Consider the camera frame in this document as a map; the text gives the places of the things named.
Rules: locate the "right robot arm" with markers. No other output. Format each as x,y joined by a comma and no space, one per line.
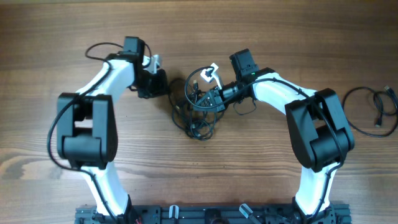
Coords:
319,131

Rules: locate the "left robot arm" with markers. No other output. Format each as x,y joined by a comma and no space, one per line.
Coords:
85,125

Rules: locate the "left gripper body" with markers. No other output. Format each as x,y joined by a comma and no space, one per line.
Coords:
152,85

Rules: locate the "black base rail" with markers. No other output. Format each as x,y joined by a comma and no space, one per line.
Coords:
269,213

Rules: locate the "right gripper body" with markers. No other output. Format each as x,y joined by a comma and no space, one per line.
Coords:
214,99

